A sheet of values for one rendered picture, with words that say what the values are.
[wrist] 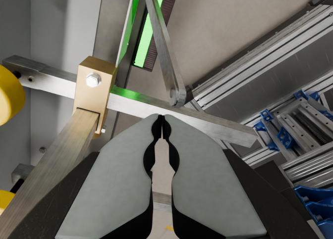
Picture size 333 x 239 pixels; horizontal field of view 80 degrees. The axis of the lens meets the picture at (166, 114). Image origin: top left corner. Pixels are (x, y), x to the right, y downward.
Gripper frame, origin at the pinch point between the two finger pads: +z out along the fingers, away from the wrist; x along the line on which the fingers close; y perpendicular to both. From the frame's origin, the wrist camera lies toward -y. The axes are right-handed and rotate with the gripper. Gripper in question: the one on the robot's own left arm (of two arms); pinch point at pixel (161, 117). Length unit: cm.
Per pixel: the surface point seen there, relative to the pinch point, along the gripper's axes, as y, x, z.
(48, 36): 0.7, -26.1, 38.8
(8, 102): 3.7, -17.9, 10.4
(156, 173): 115, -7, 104
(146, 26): -1.9, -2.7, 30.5
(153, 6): -5.9, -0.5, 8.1
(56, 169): 9.6, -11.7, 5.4
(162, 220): 181, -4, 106
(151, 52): 3.0, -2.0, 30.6
